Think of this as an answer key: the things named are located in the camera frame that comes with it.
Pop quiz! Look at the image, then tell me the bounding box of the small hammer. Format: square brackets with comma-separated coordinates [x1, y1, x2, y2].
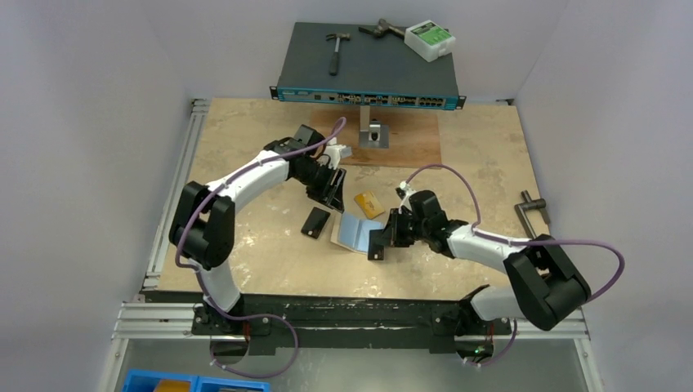
[325, 33, 351, 76]

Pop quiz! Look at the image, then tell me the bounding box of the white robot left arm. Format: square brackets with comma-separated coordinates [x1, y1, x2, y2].
[168, 117, 349, 334]

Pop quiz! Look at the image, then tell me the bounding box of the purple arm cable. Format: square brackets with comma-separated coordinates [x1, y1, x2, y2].
[403, 164, 626, 369]
[172, 116, 347, 380]

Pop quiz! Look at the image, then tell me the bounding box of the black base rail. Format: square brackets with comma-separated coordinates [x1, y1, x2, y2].
[141, 291, 512, 356]

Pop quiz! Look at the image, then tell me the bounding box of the dark pliers tool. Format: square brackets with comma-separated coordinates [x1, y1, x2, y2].
[358, 18, 405, 40]

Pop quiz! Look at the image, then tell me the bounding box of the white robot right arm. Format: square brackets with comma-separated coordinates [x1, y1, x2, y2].
[368, 190, 592, 332]

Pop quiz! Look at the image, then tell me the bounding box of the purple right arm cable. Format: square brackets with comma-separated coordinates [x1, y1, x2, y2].
[403, 164, 626, 369]

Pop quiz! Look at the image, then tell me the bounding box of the aluminium frame rail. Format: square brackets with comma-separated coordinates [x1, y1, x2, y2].
[110, 98, 591, 341]

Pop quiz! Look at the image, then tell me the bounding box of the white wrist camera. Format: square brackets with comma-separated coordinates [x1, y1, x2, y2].
[396, 181, 416, 208]
[323, 140, 352, 168]

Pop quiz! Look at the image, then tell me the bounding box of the tan leather card holder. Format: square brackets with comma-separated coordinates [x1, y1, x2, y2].
[330, 212, 385, 254]

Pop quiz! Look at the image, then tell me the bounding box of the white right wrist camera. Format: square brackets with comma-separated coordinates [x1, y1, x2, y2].
[396, 181, 416, 208]

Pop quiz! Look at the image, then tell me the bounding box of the metal stand base bracket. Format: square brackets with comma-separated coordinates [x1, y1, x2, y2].
[359, 105, 390, 149]

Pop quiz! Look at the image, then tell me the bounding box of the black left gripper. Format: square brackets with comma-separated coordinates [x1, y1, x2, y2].
[293, 163, 345, 213]

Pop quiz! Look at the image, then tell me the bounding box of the blue plastic bin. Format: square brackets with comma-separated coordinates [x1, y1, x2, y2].
[121, 369, 271, 392]

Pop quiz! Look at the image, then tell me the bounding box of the white green box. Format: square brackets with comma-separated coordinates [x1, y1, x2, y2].
[404, 20, 456, 62]

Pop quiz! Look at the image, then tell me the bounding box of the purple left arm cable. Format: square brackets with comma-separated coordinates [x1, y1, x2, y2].
[172, 116, 347, 380]

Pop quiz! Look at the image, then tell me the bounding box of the metal door handle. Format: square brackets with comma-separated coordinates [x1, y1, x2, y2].
[512, 190, 552, 239]

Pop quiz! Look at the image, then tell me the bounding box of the brown plywood board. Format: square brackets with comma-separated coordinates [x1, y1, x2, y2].
[308, 107, 442, 168]

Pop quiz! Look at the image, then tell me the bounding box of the gold credit card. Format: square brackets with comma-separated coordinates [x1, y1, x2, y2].
[354, 190, 385, 220]

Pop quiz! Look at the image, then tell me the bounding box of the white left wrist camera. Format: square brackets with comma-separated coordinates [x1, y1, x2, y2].
[323, 140, 352, 168]

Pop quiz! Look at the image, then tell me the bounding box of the blue network switch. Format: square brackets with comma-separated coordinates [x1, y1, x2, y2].
[270, 22, 467, 110]

